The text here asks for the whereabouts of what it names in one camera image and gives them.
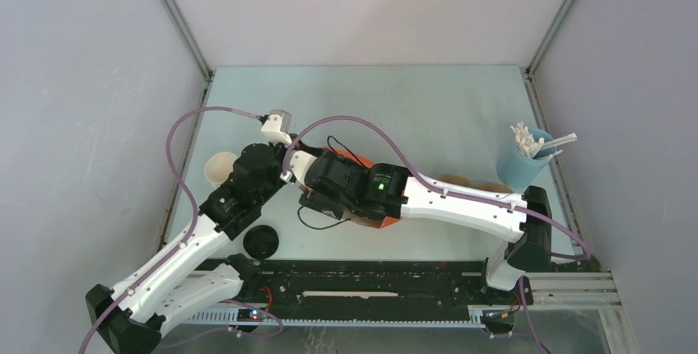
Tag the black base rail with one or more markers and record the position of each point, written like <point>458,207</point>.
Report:
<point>376,292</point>

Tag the brown pulp cup carrier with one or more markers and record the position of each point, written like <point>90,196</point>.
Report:
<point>480,185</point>

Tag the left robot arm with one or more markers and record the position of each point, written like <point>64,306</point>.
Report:
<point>136,313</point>

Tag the stack of paper cups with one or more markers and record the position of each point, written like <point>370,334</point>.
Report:
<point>219,167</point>

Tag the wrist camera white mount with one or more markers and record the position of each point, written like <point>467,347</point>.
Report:
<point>275,127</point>
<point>299,166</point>

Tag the blue cup of stirrers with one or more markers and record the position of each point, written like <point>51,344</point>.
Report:
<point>531,150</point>

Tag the orange paper bag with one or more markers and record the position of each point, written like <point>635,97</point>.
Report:
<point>389,182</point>

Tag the stack of black lids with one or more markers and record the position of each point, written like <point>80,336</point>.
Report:
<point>261,242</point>

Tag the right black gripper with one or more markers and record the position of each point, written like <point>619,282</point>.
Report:
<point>317,201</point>

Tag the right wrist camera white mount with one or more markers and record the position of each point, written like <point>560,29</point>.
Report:
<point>299,166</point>

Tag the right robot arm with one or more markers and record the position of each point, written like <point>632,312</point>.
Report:
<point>515,218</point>

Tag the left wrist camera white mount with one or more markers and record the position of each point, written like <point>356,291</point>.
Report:
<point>275,127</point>

